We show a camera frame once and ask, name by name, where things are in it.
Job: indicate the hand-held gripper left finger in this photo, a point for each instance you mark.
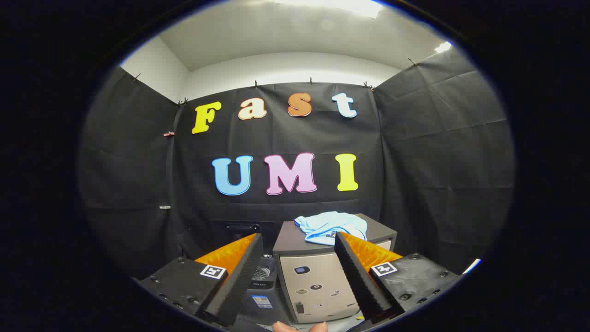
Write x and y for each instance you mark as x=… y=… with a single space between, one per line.
x=239 y=286

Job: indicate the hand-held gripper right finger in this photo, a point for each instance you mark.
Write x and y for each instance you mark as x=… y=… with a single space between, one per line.
x=357 y=281

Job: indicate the small dark washing machine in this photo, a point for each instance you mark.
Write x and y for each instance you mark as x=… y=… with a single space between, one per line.
x=269 y=288

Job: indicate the washing machine glass lid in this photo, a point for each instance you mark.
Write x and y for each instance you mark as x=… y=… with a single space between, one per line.
x=239 y=227

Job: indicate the light blue shirt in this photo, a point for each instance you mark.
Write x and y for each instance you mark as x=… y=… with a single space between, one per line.
x=328 y=226

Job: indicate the grey beige cabinet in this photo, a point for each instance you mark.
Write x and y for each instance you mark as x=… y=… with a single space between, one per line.
x=318 y=276

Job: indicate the black backdrop cloth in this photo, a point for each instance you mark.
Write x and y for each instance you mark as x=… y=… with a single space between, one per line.
x=286 y=138

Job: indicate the ceiling light panel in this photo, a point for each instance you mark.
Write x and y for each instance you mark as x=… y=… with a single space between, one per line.
x=341 y=5
x=443 y=47

